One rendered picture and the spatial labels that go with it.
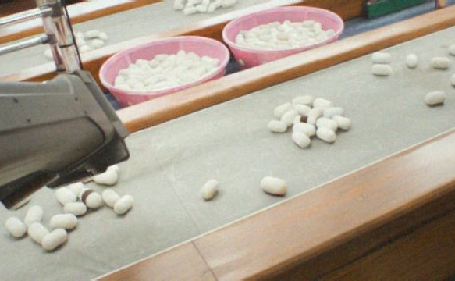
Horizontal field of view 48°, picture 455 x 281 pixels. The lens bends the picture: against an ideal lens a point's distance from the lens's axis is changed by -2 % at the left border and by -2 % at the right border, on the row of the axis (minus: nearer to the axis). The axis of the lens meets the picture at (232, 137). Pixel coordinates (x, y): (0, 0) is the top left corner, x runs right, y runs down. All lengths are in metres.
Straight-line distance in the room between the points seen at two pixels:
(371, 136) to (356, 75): 0.21
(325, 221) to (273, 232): 0.06
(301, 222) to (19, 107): 0.42
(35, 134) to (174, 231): 0.42
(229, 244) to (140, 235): 0.13
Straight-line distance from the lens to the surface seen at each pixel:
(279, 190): 0.70
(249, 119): 0.89
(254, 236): 0.62
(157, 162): 0.82
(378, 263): 0.69
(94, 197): 0.75
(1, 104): 0.27
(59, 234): 0.71
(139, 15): 1.50
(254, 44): 1.18
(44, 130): 0.30
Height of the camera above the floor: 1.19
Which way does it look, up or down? 32 degrees down
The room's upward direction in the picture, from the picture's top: 8 degrees counter-clockwise
